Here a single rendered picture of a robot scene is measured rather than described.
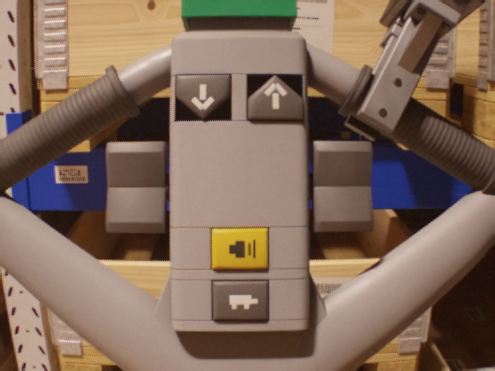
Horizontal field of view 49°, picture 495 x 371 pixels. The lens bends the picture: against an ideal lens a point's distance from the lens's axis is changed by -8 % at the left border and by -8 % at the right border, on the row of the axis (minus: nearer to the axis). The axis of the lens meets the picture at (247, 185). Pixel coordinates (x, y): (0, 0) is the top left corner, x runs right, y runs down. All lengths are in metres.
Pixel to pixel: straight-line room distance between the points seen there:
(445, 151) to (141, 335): 0.25
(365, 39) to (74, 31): 0.54
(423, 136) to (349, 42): 0.70
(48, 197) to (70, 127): 0.83
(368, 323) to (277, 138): 0.14
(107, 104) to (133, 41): 0.69
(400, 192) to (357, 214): 0.83
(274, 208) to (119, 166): 0.11
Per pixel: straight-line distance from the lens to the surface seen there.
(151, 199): 0.39
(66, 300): 0.41
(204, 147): 0.38
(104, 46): 1.09
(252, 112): 0.38
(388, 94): 0.39
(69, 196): 1.22
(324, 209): 0.39
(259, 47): 0.39
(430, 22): 0.39
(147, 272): 1.16
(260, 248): 0.38
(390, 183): 1.20
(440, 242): 0.42
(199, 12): 0.41
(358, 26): 1.10
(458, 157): 0.42
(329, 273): 1.16
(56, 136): 0.41
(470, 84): 1.29
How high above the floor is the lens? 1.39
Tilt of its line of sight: 14 degrees down
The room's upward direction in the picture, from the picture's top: straight up
